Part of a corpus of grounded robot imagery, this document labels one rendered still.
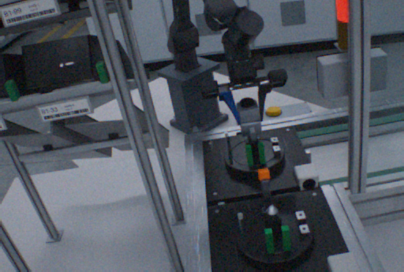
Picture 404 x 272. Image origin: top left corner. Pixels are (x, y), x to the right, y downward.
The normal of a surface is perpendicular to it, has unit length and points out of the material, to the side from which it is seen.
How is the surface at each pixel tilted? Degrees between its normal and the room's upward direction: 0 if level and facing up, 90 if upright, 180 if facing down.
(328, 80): 90
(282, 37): 90
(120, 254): 0
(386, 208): 90
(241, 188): 0
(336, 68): 90
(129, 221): 0
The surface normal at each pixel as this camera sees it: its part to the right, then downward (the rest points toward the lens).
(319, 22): -0.10, 0.51
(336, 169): -0.18, -0.85
